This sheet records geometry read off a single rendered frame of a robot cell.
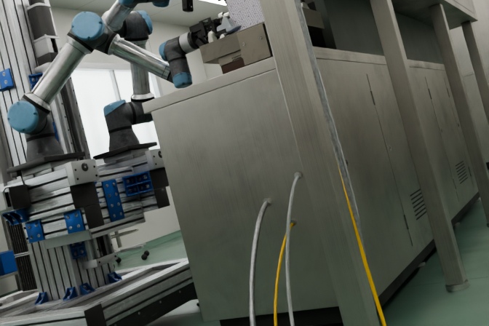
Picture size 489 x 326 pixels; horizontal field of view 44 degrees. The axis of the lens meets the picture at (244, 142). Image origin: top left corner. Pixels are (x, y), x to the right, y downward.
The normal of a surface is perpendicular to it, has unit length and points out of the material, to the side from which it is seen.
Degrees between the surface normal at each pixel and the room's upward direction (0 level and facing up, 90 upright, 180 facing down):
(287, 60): 90
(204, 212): 90
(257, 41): 90
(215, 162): 90
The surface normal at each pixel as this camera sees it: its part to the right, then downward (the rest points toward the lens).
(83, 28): 0.13, -0.17
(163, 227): 0.84, -0.24
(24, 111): -0.02, 0.05
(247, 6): -0.48, 0.08
